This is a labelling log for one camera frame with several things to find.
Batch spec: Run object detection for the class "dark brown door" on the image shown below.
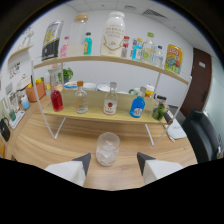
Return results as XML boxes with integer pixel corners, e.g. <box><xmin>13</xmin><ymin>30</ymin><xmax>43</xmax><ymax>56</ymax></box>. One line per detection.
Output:
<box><xmin>179</xmin><ymin>47</ymin><xmax>213</xmax><ymax>118</ymax></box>

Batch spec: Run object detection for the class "light blue small bottle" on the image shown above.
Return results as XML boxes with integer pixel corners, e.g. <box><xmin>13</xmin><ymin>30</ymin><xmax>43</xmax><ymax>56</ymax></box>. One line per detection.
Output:
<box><xmin>131</xmin><ymin>37</ymin><xmax>144</xmax><ymax>62</ymax></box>

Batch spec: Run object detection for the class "clear glass with ice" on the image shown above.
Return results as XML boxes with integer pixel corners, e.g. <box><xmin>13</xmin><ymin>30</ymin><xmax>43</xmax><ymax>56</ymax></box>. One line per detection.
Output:
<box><xmin>95</xmin><ymin>131</ymin><xmax>121</xmax><ymax>167</ymax></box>

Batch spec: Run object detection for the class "small pink bottle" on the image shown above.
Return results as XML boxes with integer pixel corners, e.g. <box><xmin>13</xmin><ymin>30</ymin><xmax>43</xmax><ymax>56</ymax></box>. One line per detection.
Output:
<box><xmin>59</xmin><ymin>35</ymin><xmax>70</xmax><ymax>59</ymax></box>

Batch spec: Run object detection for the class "green potted plant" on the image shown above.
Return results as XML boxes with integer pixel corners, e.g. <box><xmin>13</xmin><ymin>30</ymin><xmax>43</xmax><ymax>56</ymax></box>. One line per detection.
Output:
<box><xmin>57</xmin><ymin>67</ymin><xmax>74</xmax><ymax>84</ymax></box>

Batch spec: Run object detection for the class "glass jar of limes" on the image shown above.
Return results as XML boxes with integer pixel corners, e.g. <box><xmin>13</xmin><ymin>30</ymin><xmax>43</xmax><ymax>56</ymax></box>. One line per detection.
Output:
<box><xmin>150</xmin><ymin>95</ymin><xmax>168</xmax><ymax>121</ymax></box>

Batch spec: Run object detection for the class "small bottle red cap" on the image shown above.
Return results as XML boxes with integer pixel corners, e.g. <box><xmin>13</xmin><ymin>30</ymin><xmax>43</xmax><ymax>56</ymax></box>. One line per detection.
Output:
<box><xmin>120</xmin><ymin>35</ymin><xmax>131</xmax><ymax>59</ymax></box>

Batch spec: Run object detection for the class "clear bottle red white label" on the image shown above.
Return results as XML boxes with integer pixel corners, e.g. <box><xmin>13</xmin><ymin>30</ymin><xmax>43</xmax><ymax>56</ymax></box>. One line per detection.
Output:
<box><xmin>103</xmin><ymin>81</ymin><xmax>119</xmax><ymax>116</ymax></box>

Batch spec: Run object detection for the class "black kettle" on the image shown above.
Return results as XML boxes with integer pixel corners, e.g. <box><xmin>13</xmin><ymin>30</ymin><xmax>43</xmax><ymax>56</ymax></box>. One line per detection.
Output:
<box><xmin>0</xmin><ymin>117</ymin><xmax>12</xmax><ymax>143</ymax></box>

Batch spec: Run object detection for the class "black chair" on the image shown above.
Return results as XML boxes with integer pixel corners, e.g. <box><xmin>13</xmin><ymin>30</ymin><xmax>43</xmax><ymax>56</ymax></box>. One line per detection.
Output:
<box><xmin>181</xmin><ymin>109</ymin><xmax>224</xmax><ymax>164</ymax></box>

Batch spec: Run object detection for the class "large white bottle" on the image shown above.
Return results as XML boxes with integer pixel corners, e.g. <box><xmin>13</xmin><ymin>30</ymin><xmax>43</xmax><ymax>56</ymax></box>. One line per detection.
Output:
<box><xmin>100</xmin><ymin>11</ymin><xmax>126</xmax><ymax>58</ymax></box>

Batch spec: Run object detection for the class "small teal bottle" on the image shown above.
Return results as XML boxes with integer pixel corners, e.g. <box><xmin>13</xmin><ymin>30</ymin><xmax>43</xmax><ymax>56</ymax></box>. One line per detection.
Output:
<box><xmin>83</xmin><ymin>31</ymin><xmax>93</xmax><ymax>56</ymax></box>

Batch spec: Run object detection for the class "wooden two-tier shelf rack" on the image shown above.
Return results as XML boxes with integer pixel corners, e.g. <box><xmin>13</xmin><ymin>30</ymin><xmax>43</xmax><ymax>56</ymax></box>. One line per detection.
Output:
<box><xmin>31</xmin><ymin>54</ymin><xmax>193</xmax><ymax>147</ymax></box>

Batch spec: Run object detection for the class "small red liquid bottle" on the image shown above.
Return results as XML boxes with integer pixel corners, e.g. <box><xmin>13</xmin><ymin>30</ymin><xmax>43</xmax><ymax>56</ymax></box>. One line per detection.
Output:
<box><xmin>50</xmin><ymin>85</ymin><xmax>65</xmax><ymax>113</ymax></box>

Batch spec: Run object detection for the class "yellow orange drink can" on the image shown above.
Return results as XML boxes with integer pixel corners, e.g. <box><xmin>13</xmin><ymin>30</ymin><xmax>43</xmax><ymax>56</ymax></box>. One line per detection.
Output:
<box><xmin>164</xmin><ymin>44</ymin><xmax>184</xmax><ymax>75</ymax></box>

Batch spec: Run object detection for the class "white kitchen scale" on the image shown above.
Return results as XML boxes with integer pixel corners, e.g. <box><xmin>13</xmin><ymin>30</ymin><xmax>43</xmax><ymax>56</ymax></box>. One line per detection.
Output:
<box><xmin>8</xmin><ymin>109</ymin><xmax>26</xmax><ymax>130</ymax></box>

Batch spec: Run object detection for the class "yellow tub white lid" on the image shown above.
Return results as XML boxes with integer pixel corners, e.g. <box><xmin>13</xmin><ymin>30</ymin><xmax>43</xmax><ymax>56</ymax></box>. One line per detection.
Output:
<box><xmin>144</xmin><ymin>83</ymin><xmax>155</xmax><ymax>98</ymax></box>

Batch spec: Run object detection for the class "blue and white cup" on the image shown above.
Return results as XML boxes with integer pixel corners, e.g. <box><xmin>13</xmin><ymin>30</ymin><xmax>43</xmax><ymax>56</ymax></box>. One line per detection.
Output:
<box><xmin>20</xmin><ymin>94</ymin><xmax>31</xmax><ymax>111</ymax></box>

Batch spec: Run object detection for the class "tall glass jar cork lid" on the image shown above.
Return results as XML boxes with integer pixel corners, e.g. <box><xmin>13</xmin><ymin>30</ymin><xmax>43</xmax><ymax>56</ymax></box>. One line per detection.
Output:
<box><xmin>67</xmin><ymin>13</ymin><xmax>90</xmax><ymax>57</ymax></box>

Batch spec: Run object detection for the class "black and yellow tin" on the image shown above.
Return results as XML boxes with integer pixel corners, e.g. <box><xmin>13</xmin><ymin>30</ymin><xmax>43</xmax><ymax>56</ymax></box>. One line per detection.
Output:
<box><xmin>41</xmin><ymin>20</ymin><xmax>64</xmax><ymax>62</ymax></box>

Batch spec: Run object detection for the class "orange basket with fruit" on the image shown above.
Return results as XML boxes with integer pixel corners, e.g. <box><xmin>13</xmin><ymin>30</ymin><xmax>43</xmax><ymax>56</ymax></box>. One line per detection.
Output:
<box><xmin>25</xmin><ymin>78</ymin><xmax>47</xmax><ymax>103</ymax></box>

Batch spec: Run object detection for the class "blue liquid bottle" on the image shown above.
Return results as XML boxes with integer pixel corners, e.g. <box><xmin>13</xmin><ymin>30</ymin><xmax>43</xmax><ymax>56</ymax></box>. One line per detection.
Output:
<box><xmin>129</xmin><ymin>87</ymin><xmax>147</xmax><ymax>119</ymax></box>

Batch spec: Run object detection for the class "wooden wall shelf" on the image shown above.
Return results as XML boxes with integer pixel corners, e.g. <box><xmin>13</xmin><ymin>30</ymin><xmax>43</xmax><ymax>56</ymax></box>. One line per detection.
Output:
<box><xmin>7</xmin><ymin>44</ymin><xmax>35</xmax><ymax>61</ymax></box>

